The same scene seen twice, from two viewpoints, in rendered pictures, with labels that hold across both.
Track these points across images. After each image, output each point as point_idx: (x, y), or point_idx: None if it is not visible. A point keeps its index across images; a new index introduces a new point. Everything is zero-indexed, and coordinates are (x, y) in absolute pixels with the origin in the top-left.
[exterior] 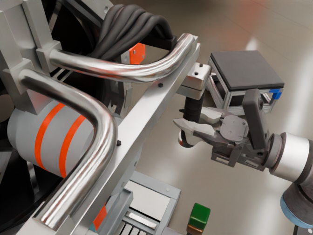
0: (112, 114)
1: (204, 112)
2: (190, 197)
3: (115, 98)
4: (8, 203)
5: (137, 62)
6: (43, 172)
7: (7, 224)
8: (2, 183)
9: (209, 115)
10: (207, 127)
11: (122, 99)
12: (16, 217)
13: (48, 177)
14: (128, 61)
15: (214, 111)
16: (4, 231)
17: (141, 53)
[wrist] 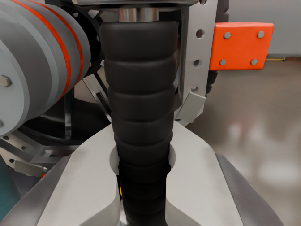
0: (10, 10)
1: (186, 157)
2: None
3: (177, 100)
4: (51, 123)
5: (232, 61)
6: (92, 129)
7: (25, 128)
8: (74, 115)
9: (177, 177)
10: (91, 189)
11: (180, 104)
12: (34, 131)
13: (87, 134)
14: (208, 45)
15: (224, 187)
16: (21, 131)
17: (252, 53)
